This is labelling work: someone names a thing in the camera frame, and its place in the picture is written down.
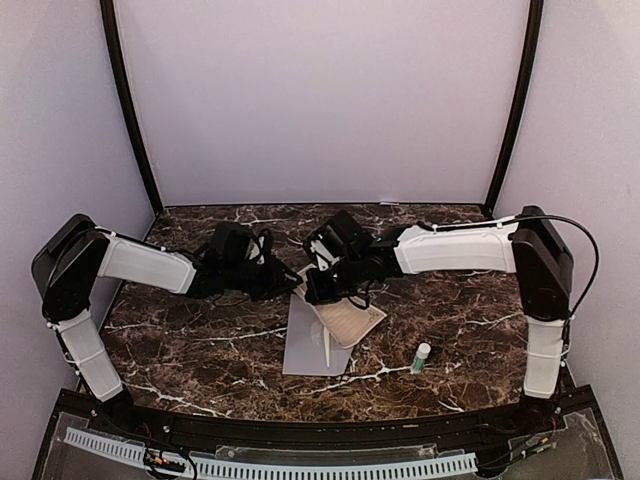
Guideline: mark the black front rail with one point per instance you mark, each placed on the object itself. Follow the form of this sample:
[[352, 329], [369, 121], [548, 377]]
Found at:
[[482, 428]]

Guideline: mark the white slotted cable duct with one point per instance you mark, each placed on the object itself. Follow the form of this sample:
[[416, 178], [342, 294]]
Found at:
[[237, 464]]

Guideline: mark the grey envelope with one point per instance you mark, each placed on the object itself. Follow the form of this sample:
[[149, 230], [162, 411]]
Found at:
[[304, 346]]

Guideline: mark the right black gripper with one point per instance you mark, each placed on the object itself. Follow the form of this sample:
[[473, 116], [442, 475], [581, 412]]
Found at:
[[317, 294]]

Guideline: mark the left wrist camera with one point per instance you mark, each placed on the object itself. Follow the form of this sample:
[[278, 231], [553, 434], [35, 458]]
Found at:
[[260, 247]]

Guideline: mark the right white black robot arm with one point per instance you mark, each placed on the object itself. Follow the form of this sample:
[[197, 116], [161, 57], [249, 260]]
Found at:
[[347, 257]]

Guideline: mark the green glue stick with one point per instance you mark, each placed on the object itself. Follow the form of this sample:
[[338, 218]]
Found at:
[[421, 355]]

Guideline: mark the right black frame post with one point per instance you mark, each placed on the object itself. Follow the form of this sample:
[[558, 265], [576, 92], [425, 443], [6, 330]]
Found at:
[[521, 89]]

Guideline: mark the black frame post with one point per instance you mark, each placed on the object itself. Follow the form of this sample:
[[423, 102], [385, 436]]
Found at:
[[126, 101], [521, 89]]

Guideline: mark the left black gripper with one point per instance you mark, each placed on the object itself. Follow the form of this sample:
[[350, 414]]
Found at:
[[277, 283]]

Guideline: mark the left black frame post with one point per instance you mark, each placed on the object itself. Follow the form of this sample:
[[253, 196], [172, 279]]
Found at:
[[126, 101]]

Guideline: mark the small circuit board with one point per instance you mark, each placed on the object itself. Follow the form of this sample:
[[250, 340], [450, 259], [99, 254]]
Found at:
[[159, 462]]

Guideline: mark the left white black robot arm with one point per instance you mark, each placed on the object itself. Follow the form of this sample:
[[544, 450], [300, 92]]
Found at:
[[67, 267]]

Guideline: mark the beige letter paper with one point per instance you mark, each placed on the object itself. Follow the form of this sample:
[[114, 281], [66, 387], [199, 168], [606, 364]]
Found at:
[[327, 347]]

